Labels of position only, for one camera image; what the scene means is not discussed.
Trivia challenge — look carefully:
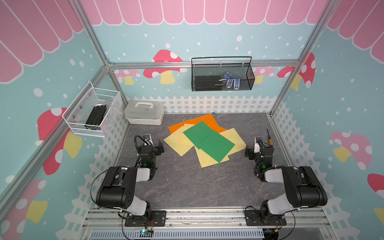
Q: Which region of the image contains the yellow paper sheet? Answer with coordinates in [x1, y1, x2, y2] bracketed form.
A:
[220, 128, 246, 156]
[195, 147, 219, 168]
[164, 124, 194, 157]

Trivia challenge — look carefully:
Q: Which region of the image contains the green paper sheet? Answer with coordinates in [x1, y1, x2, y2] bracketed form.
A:
[183, 122, 214, 149]
[198, 131, 235, 163]

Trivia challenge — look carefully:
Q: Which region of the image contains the yellow paper sheet bottom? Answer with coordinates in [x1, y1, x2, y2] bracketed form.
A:
[195, 147, 219, 168]

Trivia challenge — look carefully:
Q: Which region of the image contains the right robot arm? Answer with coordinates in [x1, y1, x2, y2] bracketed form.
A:
[245, 137, 328, 226]

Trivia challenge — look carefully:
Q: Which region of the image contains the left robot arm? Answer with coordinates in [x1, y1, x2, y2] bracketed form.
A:
[95, 134, 166, 227]

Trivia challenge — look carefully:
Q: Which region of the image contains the white plastic storage box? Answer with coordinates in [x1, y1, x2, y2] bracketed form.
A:
[124, 100, 165, 126]

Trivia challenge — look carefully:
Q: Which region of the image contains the orange paper sheet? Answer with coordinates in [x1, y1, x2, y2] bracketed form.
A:
[168, 114, 226, 134]

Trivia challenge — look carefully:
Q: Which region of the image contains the black item in white basket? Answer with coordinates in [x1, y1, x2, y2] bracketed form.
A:
[85, 105, 107, 130]

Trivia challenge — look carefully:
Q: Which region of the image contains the blue white item in basket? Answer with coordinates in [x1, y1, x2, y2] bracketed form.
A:
[219, 72, 240, 90]

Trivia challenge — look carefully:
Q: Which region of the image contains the black box in mesh basket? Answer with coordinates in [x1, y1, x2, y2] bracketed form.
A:
[194, 76, 223, 91]

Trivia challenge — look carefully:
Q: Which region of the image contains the small green circuit board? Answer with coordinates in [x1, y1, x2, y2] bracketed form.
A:
[140, 229, 154, 238]

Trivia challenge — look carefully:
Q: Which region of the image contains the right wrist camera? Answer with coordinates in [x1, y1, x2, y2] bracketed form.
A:
[254, 137, 264, 154]

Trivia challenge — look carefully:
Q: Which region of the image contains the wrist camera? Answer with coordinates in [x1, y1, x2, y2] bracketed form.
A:
[254, 137, 264, 154]
[143, 134, 153, 144]

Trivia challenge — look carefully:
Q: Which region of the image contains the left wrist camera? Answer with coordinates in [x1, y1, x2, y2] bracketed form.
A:
[143, 134, 153, 144]

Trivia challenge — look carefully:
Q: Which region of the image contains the screwdriver with wooden handle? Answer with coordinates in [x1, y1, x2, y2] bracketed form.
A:
[267, 129, 274, 147]

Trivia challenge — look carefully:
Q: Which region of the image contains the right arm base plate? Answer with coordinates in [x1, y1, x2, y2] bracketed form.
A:
[244, 209, 287, 228]

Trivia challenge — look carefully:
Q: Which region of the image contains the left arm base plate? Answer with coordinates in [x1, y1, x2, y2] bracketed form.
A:
[124, 211, 167, 227]

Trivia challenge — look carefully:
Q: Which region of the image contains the white wire basket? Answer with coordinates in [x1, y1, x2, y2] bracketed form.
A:
[62, 82, 123, 138]

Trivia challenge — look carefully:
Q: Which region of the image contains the aluminium front rail frame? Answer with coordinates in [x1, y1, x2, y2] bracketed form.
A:
[78, 207, 337, 240]

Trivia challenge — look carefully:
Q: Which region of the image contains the black wire mesh basket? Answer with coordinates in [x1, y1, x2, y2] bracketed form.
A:
[191, 56, 255, 92]

